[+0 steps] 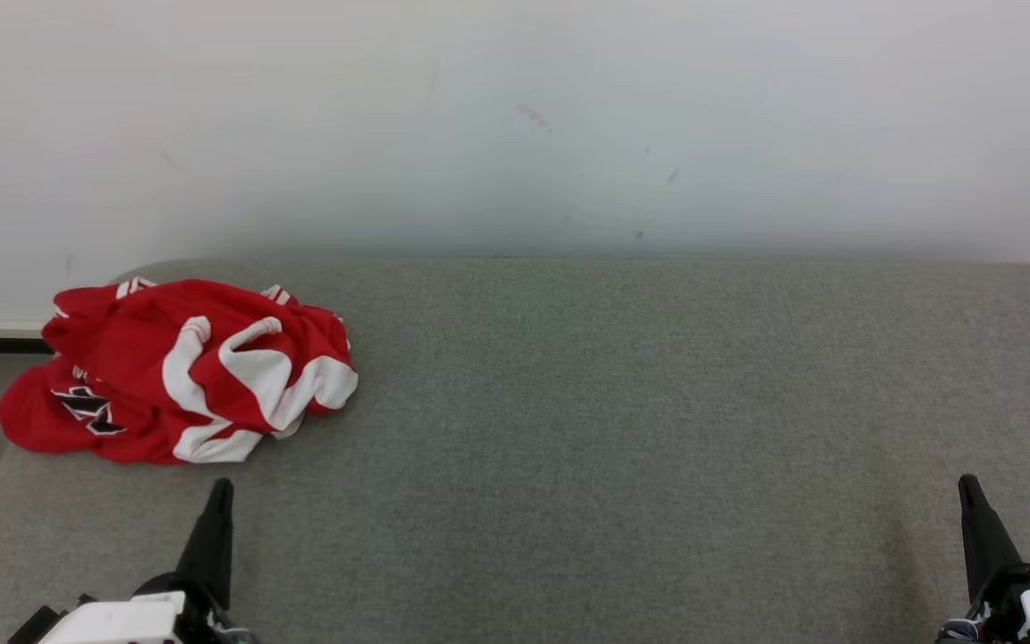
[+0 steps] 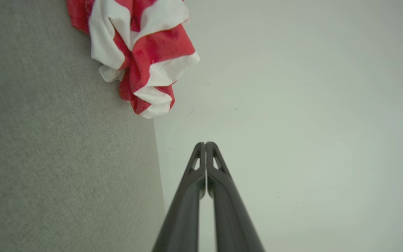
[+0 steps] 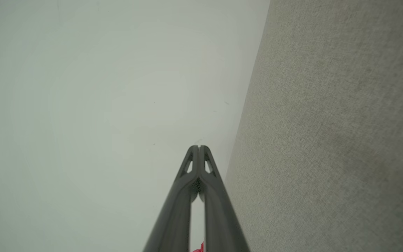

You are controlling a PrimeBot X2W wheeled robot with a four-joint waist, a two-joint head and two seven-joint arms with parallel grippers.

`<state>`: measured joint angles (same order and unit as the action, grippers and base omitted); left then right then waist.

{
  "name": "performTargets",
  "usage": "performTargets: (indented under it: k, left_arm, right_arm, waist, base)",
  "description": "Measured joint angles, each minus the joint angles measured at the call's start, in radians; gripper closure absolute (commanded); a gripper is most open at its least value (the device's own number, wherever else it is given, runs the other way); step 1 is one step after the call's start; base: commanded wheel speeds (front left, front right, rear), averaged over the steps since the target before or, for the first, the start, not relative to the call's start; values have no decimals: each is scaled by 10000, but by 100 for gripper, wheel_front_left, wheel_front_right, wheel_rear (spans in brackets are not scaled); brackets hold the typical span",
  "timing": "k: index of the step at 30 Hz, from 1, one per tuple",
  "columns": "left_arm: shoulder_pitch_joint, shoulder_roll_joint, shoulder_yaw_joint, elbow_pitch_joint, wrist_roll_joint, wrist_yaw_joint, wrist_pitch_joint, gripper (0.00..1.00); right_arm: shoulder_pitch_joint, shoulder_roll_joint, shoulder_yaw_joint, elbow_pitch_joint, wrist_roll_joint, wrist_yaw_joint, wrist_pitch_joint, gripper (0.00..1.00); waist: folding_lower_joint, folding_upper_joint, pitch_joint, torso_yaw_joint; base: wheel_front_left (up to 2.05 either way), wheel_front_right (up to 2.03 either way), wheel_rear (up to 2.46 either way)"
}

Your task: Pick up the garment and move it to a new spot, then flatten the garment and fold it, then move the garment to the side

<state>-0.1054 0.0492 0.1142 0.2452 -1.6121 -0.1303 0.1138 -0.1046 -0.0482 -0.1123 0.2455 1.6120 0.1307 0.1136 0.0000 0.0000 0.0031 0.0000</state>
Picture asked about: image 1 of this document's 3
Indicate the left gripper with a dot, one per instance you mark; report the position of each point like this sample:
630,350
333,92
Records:
122,622

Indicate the red basketball jersey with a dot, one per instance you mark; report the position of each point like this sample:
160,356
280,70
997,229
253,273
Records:
41,416

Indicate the grey fabric sofa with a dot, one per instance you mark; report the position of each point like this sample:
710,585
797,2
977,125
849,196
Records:
613,402

